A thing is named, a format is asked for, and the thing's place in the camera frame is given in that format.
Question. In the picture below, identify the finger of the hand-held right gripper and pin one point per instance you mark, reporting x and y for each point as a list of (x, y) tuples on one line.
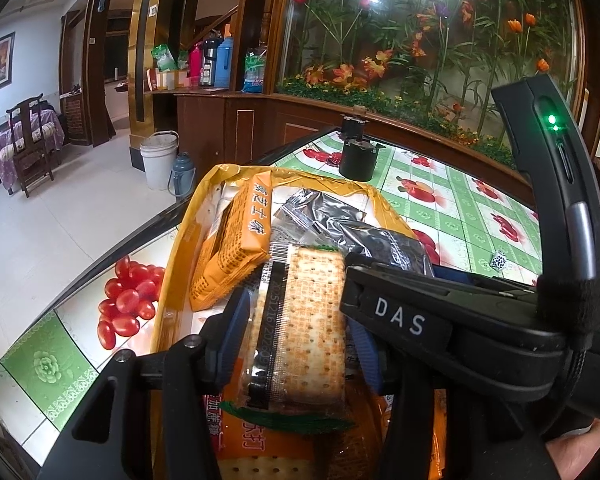
[(455, 273), (405, 276)]

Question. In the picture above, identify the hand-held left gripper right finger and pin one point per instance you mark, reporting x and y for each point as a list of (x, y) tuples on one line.
[(367, 355)]

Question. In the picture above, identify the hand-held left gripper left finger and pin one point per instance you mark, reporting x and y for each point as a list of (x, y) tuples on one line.
[(235, 330)]

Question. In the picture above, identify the long clear cracker packet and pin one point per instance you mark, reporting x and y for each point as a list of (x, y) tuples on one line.
[(305, 320)]

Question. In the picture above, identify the small orange snack packet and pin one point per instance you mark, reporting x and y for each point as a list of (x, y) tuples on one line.
[(235, 245)]

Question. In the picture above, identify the silver foil biscuit packet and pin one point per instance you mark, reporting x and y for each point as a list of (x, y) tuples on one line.
[(320, 210)]

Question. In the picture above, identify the orange-edged cracker packet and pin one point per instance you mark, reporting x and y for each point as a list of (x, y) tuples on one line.
[(250, 455)]

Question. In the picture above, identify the yellow taped foam box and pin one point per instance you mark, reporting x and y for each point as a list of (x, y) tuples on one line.
[(300, 180)]

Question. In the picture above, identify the person's right hand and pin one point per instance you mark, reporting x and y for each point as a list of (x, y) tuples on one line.
[(580, 455)]

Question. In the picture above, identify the large black cup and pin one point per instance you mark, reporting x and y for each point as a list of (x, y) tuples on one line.
[(357, 160)]

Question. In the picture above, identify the small black cup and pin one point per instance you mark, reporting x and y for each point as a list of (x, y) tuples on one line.
[(354, 125)]

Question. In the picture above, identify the blue grey jug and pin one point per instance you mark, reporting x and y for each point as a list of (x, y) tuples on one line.
[(182, 175)]

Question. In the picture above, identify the white plastic bucket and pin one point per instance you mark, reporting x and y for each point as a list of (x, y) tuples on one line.
[(158, 160)]

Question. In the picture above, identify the wooden cabinet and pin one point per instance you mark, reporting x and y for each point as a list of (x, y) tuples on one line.
[(240, 125)]

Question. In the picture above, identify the glass flower display case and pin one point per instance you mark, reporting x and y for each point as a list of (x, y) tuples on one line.
[(405, 60)]

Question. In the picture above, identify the green printed bag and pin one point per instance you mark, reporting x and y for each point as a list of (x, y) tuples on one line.
[(255, 70)]

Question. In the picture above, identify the small cardboard boxes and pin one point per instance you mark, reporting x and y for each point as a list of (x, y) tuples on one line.
[(167, 80)]

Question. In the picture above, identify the blue thermos flask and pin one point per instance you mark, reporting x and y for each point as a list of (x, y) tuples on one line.
[(223, 60)]

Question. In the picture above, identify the pink bottle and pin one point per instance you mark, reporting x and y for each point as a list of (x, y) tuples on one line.
[(195, 62)]

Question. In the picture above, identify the black thermos flask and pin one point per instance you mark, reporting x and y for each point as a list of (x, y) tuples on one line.
[(209, 60)]

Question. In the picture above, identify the wooden chair with purple cloth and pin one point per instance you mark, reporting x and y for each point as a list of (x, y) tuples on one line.
[(30, 145)]

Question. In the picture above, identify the green white bag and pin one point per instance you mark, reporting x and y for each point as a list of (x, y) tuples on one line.
[(164, 57)]

